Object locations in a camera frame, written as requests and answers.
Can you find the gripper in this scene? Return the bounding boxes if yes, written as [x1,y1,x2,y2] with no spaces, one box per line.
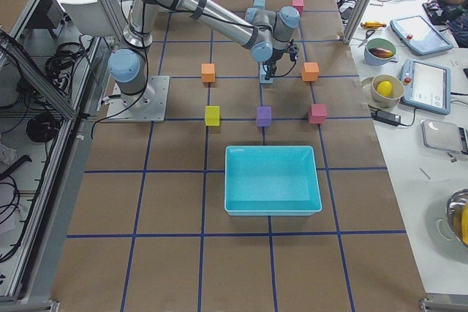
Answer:
[263,48,287,80]

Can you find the light blue block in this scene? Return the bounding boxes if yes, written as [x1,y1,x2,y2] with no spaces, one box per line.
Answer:
[252,0,266,9]
[259,63,276,84]

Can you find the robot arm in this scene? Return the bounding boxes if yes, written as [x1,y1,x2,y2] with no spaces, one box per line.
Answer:
[108,0,301,110]

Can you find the far orange block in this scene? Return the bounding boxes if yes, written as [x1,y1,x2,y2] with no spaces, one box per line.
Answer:
[301,62,320,82]

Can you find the orange block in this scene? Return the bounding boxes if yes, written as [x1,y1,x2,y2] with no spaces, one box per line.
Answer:
[200,63,216,83]
[301,62,320,82]

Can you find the right purple block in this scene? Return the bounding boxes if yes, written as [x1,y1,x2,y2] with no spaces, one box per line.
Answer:
[256,106,272,127]

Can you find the near orange block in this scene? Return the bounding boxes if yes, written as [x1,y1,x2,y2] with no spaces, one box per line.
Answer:
[200,63,216,83]

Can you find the right magenta block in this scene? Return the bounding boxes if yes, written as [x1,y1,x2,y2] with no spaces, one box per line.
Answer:
[308,104,328,124]

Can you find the magenta block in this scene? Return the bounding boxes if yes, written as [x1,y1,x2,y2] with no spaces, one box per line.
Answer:
[308,104,328,124]
[292,0,304,16]

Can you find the far left magenta block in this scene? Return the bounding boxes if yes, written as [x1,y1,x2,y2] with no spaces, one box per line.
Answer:
[292,0,304,16]

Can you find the yellow block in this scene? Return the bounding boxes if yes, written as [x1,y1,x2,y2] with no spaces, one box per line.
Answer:
[204,105,221,126]

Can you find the black scissors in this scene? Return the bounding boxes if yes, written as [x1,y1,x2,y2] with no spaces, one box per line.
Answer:
[358,28,376,47]

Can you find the green bowl with fruit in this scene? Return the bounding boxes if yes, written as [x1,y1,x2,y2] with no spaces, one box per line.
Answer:
[363,37,396,66]

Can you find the cyan tray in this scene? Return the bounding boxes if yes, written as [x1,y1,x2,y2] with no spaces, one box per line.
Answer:
[224,145,322,216]

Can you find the beige bowl with lemon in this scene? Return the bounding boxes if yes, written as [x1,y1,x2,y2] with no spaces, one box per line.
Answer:
[361,75,404,108]

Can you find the black power adapter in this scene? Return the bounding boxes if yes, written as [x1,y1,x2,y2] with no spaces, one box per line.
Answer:
[371,109,401,126]

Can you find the far teach pendant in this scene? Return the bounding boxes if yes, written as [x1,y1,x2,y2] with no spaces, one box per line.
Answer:
[390,15,453,56]

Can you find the teach pendant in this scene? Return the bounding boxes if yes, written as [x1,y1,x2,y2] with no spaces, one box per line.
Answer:
[400,59,451,115]
[390,15,453,56]

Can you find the near teach pendant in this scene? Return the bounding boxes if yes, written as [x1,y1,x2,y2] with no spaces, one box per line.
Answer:
[400,59,451,115]

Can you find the grey digital scale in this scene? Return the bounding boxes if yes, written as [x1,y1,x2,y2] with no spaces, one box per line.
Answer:
[421,119,467,155]

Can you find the white chair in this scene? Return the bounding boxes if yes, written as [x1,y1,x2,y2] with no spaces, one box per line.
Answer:
[61,0,115,37]

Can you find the steel bowl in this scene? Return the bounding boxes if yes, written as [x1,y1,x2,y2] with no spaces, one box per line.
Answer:
[425,189,467,252]

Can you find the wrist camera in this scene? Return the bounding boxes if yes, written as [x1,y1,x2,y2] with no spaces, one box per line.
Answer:
[286,43,299,63]

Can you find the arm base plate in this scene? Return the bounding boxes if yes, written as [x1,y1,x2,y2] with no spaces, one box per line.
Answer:
[107,75,170,123]

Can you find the aluminium frame post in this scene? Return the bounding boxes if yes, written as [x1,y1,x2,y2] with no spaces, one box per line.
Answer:
[341,0,388,45]

